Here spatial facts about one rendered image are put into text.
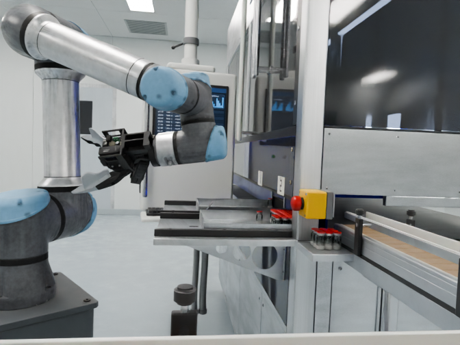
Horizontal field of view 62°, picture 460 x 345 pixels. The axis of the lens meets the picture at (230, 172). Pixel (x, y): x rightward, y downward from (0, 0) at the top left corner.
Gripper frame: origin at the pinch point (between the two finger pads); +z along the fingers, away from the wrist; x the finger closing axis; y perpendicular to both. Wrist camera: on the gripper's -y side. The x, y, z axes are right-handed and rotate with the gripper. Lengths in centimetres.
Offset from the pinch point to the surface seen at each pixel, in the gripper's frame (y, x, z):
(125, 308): -198, -10, 64
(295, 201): -21, 5, -50
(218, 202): -82, -27, -21
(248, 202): -85, -28, -34
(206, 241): -29.1, 10.5, -24.8
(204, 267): -143, -17, -3
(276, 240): -34, 11, -44
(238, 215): -56, -8, -32
